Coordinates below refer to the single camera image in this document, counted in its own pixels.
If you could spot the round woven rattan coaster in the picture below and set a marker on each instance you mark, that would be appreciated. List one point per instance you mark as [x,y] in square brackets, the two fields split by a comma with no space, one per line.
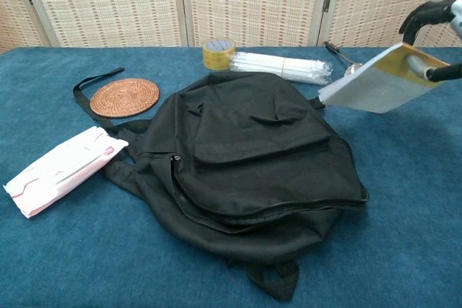
[124,98]

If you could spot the clear packing tape roll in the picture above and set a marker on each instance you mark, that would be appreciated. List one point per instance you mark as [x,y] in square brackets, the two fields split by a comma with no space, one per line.
[216,57]

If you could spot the white notebook with yellow spine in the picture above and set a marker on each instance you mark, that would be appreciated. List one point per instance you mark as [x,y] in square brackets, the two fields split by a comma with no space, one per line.
[375,84]

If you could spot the black fabric backpack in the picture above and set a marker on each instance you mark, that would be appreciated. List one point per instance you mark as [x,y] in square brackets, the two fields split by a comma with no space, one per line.
[252,142]

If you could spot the blue tablecloth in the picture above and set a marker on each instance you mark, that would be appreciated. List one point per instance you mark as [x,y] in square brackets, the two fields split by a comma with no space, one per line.
[72,250]

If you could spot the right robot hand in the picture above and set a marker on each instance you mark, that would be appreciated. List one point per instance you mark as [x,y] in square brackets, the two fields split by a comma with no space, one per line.
[433,10]

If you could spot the bundle of wrapped white straws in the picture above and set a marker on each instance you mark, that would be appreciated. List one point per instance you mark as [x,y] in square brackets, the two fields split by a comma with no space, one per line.
[274,66]

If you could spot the pink and white tissue pack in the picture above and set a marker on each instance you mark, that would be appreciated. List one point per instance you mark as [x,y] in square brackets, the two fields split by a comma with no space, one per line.
[65,171]

